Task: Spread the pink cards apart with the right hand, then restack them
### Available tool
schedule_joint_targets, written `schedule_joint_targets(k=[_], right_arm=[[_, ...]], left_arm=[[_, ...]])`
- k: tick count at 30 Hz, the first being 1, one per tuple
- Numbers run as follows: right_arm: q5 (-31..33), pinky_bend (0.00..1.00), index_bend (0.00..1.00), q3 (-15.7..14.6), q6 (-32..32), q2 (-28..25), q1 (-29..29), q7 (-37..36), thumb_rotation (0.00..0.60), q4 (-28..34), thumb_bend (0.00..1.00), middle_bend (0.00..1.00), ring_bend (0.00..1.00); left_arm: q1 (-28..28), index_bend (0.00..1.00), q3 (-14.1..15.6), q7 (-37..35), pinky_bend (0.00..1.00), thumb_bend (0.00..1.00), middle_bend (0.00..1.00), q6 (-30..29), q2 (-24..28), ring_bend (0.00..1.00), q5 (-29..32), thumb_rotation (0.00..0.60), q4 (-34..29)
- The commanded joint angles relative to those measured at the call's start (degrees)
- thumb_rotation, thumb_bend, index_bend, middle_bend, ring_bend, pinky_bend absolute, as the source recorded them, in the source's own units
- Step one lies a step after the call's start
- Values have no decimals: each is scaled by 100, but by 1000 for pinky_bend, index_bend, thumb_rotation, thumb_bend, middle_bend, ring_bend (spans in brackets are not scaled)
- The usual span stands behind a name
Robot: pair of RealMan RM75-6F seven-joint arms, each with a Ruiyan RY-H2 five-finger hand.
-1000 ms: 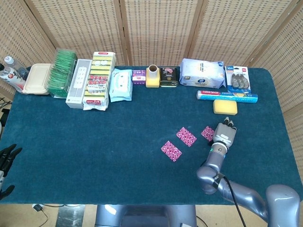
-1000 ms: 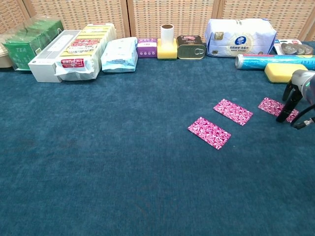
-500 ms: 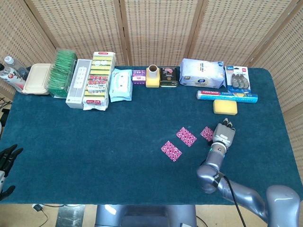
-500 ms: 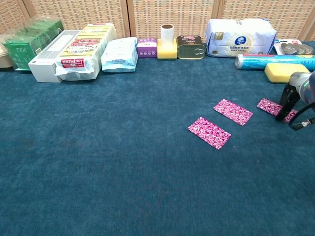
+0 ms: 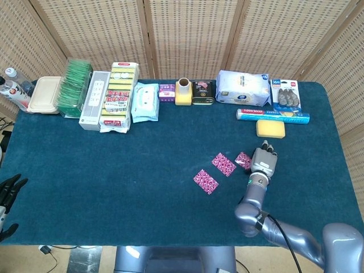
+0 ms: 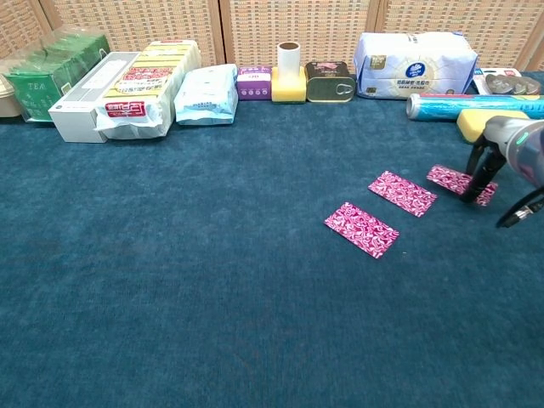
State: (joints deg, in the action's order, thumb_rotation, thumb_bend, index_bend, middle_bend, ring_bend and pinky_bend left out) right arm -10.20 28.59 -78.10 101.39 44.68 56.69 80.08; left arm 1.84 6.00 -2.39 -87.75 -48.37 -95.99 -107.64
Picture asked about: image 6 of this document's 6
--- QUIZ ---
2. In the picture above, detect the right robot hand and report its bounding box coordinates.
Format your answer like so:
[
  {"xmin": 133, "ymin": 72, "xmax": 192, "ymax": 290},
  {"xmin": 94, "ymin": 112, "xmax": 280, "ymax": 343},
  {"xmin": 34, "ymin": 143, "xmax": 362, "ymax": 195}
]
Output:
[{"xmin": 458, "ymin": 116, "xmax": 532, "ymax": 204}]

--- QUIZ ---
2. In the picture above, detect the pink patterned packet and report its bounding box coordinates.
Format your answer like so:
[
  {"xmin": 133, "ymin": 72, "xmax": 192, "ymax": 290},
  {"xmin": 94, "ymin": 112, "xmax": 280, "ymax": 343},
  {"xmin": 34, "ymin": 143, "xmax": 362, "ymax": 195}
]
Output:
[
  {"xmin": 367, "ymin": 170, "xmax": 439, "ymax": 218},
  {"xmin": 426, "ymin": 164, "xmax": 499, "ymax": 207},
  {"xmin": 324, "ymin": 201, "xmax": 400, "ymax": 259}
]

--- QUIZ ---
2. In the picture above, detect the loose yellow sponge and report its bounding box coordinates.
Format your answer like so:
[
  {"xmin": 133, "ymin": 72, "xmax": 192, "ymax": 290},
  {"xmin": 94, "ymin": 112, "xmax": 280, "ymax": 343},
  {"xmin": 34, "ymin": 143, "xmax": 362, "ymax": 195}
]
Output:
[{"xmin": 456, "ymin": 108, "xmax": 530, "ymax": 145}]

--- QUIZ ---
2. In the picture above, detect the blue cling film roll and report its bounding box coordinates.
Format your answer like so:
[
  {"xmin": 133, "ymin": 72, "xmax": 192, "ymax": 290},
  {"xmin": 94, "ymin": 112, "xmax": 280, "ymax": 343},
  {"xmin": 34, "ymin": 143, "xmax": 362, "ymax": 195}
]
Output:
[{"xmin": 406, "ymin": 93, "xmax": 544, "ymax": 123}]

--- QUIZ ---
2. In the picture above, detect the large white tissue pack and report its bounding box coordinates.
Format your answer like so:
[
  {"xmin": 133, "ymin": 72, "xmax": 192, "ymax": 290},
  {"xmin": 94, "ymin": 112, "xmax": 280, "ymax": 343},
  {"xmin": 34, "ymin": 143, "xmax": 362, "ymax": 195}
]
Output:
[{"xmin": 353, "ymin": 31, "xmax": 479, "ymax": 100}]

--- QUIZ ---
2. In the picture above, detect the gold luncheon meat can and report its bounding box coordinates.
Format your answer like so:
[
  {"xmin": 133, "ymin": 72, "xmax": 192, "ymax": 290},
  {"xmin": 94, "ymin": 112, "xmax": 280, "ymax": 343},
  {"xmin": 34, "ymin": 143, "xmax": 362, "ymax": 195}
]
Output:
[{"xmin": 304, "ymin": 60, "xmax": 356, "ymax": 104}]

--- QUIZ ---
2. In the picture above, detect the yellow sponge holding roll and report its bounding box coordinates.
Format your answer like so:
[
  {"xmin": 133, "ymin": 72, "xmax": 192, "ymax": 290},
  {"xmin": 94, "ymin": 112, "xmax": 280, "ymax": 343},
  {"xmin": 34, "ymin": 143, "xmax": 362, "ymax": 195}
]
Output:
[{"xmin": 270, "ymin": 66, "xmax": 308, "ymax": 105}]

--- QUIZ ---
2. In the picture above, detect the white roll with cardboard core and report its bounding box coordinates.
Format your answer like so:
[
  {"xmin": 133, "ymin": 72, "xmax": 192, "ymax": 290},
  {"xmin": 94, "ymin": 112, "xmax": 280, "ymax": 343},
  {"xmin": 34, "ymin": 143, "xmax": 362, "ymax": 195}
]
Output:
[{"xmin": 277, "ymin": 42, "xmax": 303, "ymax": 78}]

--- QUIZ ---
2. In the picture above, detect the wicker folding screen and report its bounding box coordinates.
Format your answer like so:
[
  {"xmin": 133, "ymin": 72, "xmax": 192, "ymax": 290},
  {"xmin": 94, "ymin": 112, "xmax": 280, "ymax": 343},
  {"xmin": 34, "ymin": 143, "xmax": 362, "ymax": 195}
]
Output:
[{"xmin": 0, "ymin": 0, "xmax": 544, "ymax": 73}]

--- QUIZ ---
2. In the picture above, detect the small purple box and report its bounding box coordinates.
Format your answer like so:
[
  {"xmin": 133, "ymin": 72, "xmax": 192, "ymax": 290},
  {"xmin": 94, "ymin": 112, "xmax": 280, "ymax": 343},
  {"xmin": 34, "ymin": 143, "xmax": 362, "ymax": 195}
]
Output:
[{"xmin": 235, "ymin": 65, "xmax": 273, "ymax": 102}]

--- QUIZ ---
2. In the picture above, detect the light blue wet wipes pack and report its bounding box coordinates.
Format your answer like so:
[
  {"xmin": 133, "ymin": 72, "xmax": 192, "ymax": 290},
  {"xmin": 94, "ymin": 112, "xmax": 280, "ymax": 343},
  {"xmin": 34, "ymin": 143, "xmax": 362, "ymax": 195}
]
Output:
[{"xmin": 173, "ymin": 63, "xmax": 239, "ymax": 126}]

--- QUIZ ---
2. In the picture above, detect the teal table cloth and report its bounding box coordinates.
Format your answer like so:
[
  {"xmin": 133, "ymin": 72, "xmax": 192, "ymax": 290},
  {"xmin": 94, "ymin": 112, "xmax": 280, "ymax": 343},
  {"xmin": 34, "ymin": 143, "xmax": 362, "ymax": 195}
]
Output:
[{"xmin": 0, "ymin": 71, "xmax": 544, "ymax": 408}]

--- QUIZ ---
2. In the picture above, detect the yellow red snack package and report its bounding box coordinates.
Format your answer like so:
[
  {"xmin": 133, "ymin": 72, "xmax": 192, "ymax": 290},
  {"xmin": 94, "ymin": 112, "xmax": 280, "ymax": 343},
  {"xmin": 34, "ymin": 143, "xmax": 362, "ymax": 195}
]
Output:
[{"xmin": 93, "ymin": 40, "xmax": 203, "ymax": 140}]

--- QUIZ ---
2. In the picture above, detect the long white cardboard box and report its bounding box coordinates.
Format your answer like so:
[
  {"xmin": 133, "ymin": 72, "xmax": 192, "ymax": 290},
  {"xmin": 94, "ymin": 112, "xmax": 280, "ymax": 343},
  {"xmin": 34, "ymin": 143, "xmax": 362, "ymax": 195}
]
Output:
[{"xmin": 48, "ymin": 51, "xmax": 144, "ymax": 144}]

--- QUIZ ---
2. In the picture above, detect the clear box of green tea bags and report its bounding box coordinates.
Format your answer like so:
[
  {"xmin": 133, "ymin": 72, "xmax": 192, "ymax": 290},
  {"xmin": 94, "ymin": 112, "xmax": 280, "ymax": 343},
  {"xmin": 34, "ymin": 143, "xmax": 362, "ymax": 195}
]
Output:
[{"xmin": 2, "ymin": 27, "xmax": 112, "ymax": 123}]

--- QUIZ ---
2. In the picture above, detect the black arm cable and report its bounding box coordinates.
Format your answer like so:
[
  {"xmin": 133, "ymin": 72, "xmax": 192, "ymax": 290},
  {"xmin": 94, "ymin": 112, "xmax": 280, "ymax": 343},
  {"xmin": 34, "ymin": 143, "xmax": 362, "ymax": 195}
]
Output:
[{"xmin": 496, "ymin": 186, "xmax": 544, "ymax": 229}]

